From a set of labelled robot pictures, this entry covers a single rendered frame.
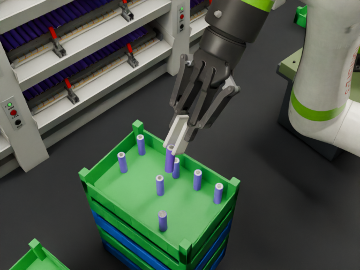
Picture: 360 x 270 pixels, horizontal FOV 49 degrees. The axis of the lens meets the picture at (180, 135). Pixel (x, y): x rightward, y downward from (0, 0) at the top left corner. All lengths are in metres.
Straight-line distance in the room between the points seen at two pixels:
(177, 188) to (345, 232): 0.61
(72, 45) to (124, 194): 0.55
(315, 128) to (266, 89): 0.76
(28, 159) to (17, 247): 0.29
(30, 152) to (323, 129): 0.93
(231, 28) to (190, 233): 0.46
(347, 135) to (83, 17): 0.86
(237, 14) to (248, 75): 1.10
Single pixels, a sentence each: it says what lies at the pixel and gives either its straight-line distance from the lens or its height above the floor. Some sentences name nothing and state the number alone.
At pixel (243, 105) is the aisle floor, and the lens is 1.59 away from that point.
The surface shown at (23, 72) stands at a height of 0.36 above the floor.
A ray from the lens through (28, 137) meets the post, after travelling 1.37.
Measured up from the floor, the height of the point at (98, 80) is 0.16.
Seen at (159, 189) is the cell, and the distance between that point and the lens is 0.92.
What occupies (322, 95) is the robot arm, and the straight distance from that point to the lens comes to 0.81.
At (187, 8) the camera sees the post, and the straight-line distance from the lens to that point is 1.56.
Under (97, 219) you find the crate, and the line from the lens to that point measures 1.07.
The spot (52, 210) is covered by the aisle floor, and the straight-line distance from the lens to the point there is 1.36.
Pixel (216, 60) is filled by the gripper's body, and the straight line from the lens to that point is 0.68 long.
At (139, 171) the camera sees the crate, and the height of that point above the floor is 0.32.
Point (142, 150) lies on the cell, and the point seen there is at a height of 0.35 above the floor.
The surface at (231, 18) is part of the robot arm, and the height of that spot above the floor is 0.78.
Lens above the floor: 1.13
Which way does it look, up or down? 50 degrees down
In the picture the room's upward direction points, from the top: straight up
